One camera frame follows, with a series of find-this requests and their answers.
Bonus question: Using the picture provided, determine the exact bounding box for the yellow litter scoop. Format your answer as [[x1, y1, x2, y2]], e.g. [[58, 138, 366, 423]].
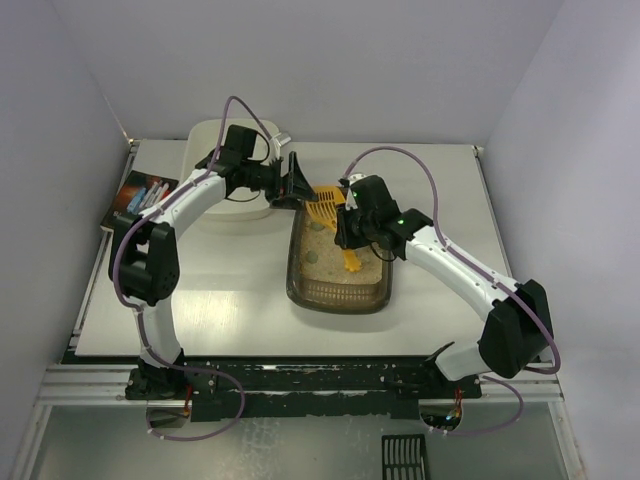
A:
[[305, 186, 362, 273]]

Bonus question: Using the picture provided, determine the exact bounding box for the white plastic bin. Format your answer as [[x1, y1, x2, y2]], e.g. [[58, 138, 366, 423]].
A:
[[180, 118, 280, 224]]

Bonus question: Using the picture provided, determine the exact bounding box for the dark brown litter box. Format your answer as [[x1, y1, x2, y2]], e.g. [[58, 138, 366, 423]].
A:
[[286, 210, 393, 315]]

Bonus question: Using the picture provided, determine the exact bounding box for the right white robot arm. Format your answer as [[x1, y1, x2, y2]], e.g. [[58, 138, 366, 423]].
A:
[[335, 174, 553, 381]]

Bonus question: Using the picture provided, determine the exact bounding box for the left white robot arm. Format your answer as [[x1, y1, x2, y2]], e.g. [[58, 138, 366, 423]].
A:
[[109, 124, 317, 369]]

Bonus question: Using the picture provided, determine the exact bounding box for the dark book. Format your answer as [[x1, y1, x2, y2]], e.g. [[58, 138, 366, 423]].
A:
[[101, 170, 178, 231]]

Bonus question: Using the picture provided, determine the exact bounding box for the black vent grille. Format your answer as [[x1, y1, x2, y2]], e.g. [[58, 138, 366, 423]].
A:
[[381, 434, 430, 480]]

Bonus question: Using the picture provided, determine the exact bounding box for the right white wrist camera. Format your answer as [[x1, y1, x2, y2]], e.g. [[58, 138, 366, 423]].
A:
[[340, 173, 367, 187]]

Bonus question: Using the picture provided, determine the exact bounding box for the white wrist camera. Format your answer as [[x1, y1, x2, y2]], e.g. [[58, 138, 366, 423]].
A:
[[271, 132, 291, 148], [340, 173, 367, 187]]

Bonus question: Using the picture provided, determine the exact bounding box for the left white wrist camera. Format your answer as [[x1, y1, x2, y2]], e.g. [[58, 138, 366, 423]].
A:
[[271, 132, 291, 148]]

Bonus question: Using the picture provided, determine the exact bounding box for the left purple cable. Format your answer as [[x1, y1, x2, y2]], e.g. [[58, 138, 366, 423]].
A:
[[113, 95, 281, 442]]

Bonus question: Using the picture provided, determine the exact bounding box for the purple cable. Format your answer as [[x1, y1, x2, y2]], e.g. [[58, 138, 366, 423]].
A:
[[339, 145, 560, 437], [113, 95, 281, 442]]

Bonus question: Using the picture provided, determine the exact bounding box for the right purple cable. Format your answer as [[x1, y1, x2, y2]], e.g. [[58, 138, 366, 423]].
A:
[[339, 145, 560, 437]]

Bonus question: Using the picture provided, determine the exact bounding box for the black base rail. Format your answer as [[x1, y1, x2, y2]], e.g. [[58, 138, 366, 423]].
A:
[[125, 355, 481, 422]]

